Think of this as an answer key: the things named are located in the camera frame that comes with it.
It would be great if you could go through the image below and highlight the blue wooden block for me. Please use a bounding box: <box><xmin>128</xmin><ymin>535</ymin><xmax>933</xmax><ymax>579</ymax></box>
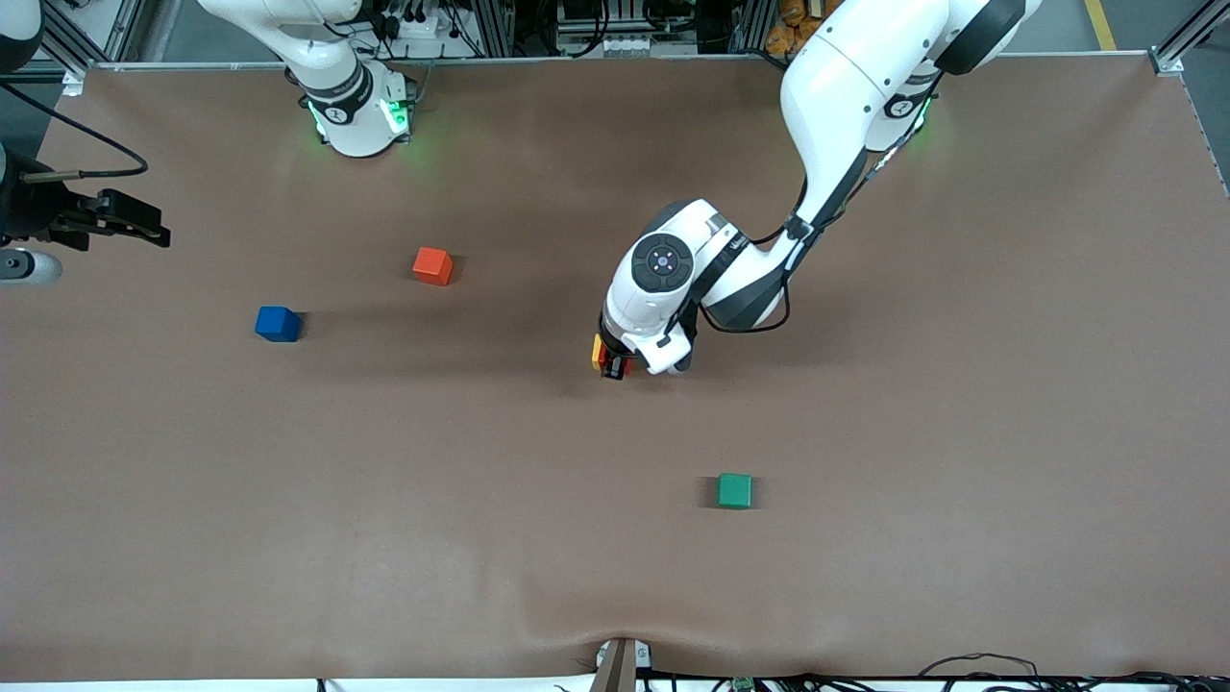
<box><xmin>255</xmin><ymin>306</ymin><xmax>302</xmax><ymax>343</ymax></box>

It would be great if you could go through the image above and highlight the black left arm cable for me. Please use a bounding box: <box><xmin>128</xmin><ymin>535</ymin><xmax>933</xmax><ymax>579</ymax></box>
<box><xmin>687</xmin><ymin>72</ymin><xmax>943</xmax><ymax>335</ymax></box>

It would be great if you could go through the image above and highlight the black looped cable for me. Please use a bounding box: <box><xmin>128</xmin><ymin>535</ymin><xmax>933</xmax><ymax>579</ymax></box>
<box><xmin>918</xmin><ymin>654</ymin><xmax>1039</xmax><ymax>685</ymax></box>

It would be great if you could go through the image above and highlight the orange wooden block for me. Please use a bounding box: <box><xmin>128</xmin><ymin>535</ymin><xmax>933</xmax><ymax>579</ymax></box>
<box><xmin>412</xmin><ymin>247</ymin><xmax>455</xmax><ymax>287</ymax></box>

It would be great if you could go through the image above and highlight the aluminium frame post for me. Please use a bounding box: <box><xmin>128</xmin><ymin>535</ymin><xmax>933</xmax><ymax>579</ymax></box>
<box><xmin>19</xmin><ymin>19</ymin><xmax>92</xmax><ymax>97</ymax></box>
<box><xmin>1148</xmin><ymin>0</ymin><xmax>1230</xmax><ymax>76</ymax></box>

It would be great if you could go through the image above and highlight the metal table edge clamp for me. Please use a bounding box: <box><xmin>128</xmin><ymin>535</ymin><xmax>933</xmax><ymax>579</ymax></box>
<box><xmin>591</xmin><ymin>636</ymin><xmax>654</xmax><ymax>692</ymax></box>

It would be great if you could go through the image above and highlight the white power strip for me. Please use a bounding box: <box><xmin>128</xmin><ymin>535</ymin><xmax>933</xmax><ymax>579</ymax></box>
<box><xmin>380</xmin><ymin>10</ymin><xmax>453</xmax><ymax>41</ymax></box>

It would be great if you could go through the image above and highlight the bag of orange snacks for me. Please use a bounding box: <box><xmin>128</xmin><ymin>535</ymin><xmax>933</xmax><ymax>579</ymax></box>
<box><xmin>766</xmin><ymin>0</ymin><xmax>827</xmax><ymax>56</ymax></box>

